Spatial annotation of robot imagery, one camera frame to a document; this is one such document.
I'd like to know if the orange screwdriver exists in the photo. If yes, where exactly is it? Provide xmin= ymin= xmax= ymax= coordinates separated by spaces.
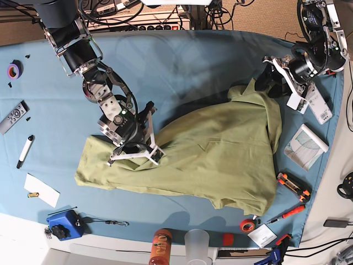
xmin=266 ymin=205 xmax=306 ymax=224

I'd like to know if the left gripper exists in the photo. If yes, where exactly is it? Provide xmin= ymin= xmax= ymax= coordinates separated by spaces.
xmin=254 ymin=54 xmax=317 ymax=113

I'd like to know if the black lanyard with carabiner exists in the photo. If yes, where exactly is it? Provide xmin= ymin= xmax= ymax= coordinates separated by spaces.
xmin=81 ymin=216 xmax=130 ymax=227

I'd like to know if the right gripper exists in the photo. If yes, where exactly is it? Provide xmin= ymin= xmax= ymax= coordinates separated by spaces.
xmin=98 ymin=100 xmax=165 ymax=166

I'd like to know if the purple tape roll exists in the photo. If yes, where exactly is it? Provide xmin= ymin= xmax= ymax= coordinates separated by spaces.
xmin=7 ymin=60 xmax=23 ymax=80

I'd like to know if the orange black utility knife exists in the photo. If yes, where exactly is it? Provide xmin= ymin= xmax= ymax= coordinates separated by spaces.
xmin=276 ymin=172 xmax=311 ymax=204

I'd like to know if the olive green t-shirt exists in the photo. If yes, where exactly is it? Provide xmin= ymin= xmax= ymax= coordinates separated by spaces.
xmin=74 ymin=80 xmax=282 ymax=216

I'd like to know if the black power strip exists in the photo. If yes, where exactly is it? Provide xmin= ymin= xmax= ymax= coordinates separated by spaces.
xmin=121 ymin=24 xmax=191 ymax=32

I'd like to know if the translucent plastic cup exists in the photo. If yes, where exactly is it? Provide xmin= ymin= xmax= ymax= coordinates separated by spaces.
xmin=184 ymin=229 xmax=210 ymax=265

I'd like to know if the white black marker pen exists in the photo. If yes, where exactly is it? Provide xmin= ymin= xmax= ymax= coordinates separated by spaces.
xmin=16 ymin=135 xmax=35 ymax=169

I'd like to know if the red tape roll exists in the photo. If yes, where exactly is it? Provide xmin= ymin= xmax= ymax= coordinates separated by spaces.
xmin=240 ymin=219 xmax=256 ymax=234

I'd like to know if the blue box with knob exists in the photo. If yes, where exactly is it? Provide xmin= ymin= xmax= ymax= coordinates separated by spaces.
xmin=46 ymin=210 xmax=84 ymax=241

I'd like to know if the blue orange clamp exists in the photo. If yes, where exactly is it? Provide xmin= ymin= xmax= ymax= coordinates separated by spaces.
xmin=254 ymin=234 xmax=292 ymax=265

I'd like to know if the orange drink bottle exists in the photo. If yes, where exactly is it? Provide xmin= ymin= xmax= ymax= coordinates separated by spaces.
xmin=148 ymin=229 xmax=172 ymax=265

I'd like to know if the grey remote control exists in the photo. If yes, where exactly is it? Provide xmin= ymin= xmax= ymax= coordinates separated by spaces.
xmin=0 ymin=100 xmax=29 ymax=135

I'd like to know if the small yellow battery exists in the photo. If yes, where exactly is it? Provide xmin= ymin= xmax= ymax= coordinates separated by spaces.
xmin=28 ymin=193 xmax=39 ymax=198

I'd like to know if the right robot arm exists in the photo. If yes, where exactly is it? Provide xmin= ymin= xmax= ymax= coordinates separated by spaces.
xmin=36 ymin=1 xmax=281 ymax=171

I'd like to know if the black zip tie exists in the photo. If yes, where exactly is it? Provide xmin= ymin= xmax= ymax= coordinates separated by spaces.
xmin=48 ymin=206 xmax=78 ymax=216

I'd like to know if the white leaf pattern notebook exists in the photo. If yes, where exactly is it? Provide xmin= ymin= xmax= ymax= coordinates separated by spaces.
xmin=284 ymin=124 xmax=329 ymax=172

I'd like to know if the blue table cloth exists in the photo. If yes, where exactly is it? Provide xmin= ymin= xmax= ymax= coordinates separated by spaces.
xmin=0 ymin=29 xmax=345 ymax=248

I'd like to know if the white paper card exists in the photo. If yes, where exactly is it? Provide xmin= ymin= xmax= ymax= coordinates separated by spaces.
xmin=24 ymin=173 xmax=60 ymax=208

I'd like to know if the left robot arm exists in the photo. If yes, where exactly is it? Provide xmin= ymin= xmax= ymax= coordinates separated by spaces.
xmin=254 ymin=1 xmax=349 ymax=110

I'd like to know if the orange black tool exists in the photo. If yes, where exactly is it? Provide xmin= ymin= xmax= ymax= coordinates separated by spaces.
xmin=326 ymin=70 xmax=337 ymax=75

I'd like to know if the clear packaged barcode box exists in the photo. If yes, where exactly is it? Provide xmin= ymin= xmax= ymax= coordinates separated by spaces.
xmin=305 ymin=82 xmax=333 ymax=125

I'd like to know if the white square card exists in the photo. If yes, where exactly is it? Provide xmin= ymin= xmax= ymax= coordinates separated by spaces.
xmin=248 ymin=224 xmax=277 ymax=248

